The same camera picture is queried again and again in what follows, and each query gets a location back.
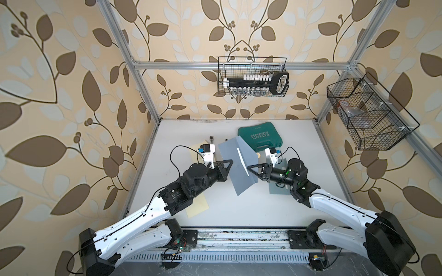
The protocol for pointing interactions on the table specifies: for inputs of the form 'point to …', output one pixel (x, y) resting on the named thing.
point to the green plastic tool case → (260, 136)
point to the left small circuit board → (171, 261)
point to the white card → (242, 161)
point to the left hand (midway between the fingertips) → (231, 159)
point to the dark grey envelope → (243, 156)
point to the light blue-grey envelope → (274, 188)
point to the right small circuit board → (318, 261)
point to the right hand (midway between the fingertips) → (247, 169)
